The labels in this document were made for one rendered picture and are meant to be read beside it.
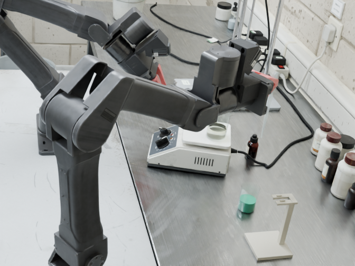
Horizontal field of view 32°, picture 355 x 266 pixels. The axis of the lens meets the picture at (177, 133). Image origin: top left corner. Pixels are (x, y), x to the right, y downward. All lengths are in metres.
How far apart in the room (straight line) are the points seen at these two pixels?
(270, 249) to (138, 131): 0.54
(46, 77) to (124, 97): 0.64
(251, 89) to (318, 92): 0.81
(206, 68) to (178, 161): 0.46
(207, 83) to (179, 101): 0.09
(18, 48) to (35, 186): 0.32
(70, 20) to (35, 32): 2.47
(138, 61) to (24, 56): 0.27
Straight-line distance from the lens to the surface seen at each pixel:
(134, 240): 1.29
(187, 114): 1.03
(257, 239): 1.33
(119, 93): 0.88
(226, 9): 2.57
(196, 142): 1.47
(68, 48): 3.96
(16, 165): 1.50
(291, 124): 1.83
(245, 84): 1.14
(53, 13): 1.45
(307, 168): 1.63
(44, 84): 1.52
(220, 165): 1.50
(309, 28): 2.11
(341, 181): 1.53
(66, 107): 0.89
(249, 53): 1.12
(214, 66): 1.06
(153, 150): 1.52
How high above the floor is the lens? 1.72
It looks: 29 degrees down
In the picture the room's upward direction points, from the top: 8 degrees clockwise
